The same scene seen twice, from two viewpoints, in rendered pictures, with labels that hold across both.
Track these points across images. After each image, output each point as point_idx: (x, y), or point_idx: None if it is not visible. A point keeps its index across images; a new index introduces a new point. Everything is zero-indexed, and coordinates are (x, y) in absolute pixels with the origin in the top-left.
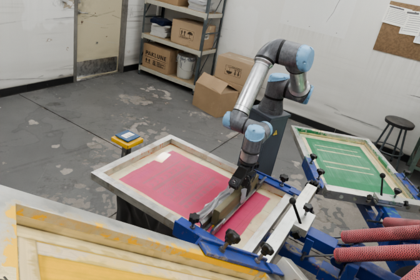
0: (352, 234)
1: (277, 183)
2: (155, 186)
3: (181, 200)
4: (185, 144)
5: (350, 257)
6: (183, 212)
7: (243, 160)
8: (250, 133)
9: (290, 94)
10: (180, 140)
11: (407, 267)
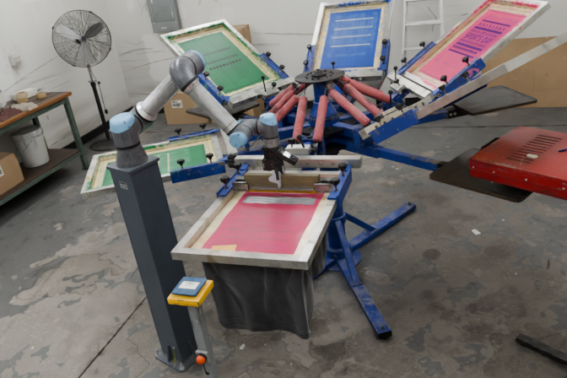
0: (299, 132)
1: (236, 175)
2: (285, 232)
3: (295, 214)
4: (191, 234)
5: (322, 132)
6: (310, 209)
7: (278, 144)
8: (274, 118)
9: (150, 121)
10: (182, 240)
11: None
